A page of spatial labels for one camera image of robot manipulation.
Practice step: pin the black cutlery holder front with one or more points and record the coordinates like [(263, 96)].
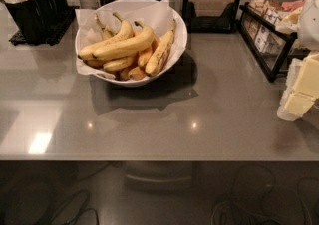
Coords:
[(28, 17)]

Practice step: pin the orange fruit front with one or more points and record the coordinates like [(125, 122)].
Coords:
[(136, 73)]

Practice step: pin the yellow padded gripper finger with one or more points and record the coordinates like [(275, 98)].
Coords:
[(294, 106)]

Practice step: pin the black napkin dispenser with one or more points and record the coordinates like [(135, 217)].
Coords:
[(222, 24)]

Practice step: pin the spotted right banana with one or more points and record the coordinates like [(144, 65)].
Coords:
[(159, 56)]

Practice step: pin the rear yellow banana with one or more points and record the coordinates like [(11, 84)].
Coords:
[(125, 32)]

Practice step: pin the small back banana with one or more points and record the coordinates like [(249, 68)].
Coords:
[(106, 31)]

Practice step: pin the large front yellow banana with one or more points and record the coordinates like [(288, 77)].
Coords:
[(127, 47)]

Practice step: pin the white paper bowl liner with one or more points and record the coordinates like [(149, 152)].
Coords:
[(149, 11)]

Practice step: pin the black rubber mat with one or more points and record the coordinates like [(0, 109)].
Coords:
[(56, 32)]

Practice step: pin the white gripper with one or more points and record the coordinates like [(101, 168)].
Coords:
[(309, 23)]

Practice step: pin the white bowl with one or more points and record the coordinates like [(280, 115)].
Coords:
[(133, 79)]

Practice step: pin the sweetener packets in rack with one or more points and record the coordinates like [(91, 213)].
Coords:
[(283, 16)]

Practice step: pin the small lower yellow banana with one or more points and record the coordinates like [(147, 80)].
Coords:
[(118, 64)]

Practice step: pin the orange fruit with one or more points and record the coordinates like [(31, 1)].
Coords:
[(144, 56), (136, 73)]

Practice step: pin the black wire condiment rack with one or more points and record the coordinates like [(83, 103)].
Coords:
[(272, 65)]

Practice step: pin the orange fruit middle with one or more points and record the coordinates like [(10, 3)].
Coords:
[(144, 56)]

